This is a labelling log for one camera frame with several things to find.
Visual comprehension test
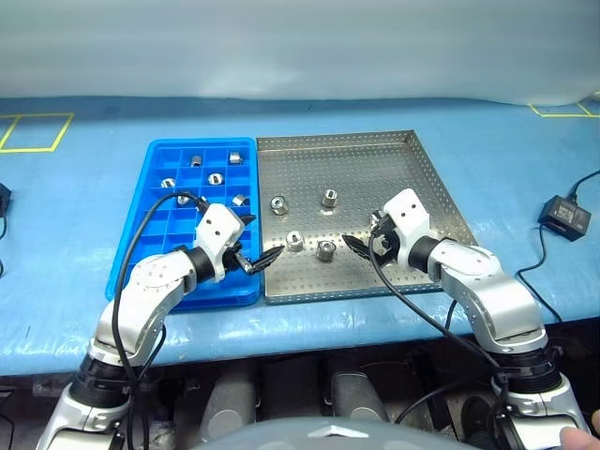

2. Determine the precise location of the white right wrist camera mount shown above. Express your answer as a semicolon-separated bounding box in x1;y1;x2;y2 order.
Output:
382;187;431;269

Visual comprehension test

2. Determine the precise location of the black power adapter with label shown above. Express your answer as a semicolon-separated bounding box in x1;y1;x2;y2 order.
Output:
537;195;593;243

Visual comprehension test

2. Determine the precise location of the blue compartment tray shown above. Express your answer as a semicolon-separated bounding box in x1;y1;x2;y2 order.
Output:
106;136;263;311

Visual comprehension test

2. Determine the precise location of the perforated metal tray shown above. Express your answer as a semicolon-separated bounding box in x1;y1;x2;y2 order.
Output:
256;129;479;306

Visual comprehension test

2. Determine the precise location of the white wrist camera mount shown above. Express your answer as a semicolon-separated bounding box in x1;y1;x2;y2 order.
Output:
193;202;247;284
382;187;431;269

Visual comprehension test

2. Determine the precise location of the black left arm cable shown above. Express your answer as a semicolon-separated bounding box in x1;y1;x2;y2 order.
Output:
112;192;210;450

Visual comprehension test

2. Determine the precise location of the grey rounded shape below table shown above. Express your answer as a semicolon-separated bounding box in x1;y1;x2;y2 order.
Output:
327;363;390;423
201;369;259;444

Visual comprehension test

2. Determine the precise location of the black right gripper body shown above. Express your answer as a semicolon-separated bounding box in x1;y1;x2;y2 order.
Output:
369;223;402;268

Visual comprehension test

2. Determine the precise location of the black cable below table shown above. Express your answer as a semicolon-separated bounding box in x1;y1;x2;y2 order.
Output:
393;382;498;426

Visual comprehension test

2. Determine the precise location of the thin black adapter cable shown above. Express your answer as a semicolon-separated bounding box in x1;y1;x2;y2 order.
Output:
569;169;600;203

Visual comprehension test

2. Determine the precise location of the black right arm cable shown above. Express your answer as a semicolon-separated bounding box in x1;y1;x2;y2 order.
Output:
367;232;512;450

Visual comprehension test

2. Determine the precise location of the thick black adapter cable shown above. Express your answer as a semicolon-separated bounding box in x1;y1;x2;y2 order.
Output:
515;224;563;324

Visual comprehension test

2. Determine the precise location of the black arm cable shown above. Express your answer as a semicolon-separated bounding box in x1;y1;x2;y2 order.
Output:
367;232;512;450
112;192;210;450

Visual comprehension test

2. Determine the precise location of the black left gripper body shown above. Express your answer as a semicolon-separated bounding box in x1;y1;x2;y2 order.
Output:
223;241;257;276

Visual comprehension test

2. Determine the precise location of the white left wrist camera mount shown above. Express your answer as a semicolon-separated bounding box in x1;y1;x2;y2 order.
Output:
193;202;247;284

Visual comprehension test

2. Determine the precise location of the grey robot torso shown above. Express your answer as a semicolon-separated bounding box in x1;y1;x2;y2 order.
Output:
187;414;474;450

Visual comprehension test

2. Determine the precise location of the person's bare hand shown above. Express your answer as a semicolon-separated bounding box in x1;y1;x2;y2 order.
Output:
560;427;600;450

